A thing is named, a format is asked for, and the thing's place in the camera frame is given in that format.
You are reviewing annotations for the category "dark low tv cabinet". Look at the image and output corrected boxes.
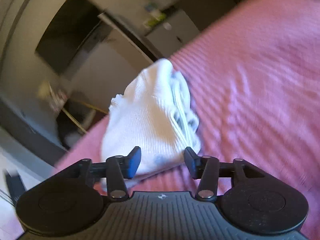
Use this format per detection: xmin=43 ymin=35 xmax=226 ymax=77
xmin=1 ymin=99 xmax=67 ymax=166

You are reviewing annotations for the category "grey three-drawer cabinet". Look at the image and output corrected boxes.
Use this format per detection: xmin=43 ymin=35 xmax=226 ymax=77
xmin=146 ymin=10 xmax=200 ymax=57

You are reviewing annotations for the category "yellow-legged white shelf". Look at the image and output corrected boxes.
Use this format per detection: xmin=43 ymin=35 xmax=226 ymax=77
xmin=37 ymin=81 xmax=107 ymax=134

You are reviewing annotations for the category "black wall television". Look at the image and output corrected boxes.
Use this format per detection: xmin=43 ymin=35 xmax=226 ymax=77
xmin=36 ymin=0 xmax=112 ymax=75

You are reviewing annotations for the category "white ribbed knit garment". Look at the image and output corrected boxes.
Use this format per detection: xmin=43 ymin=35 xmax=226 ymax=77
xmin=101 ymin=59 xmax=201 ymax=188

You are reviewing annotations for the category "pink corduroy bed blanket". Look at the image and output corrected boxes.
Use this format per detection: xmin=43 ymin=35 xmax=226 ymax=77
xmin=56 ymin=0 xmax=319 ymax=239

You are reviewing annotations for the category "green tray on cabinet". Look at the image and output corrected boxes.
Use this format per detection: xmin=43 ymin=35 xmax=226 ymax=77
xmin=143 ymin=13 xmax=167 ymax=29

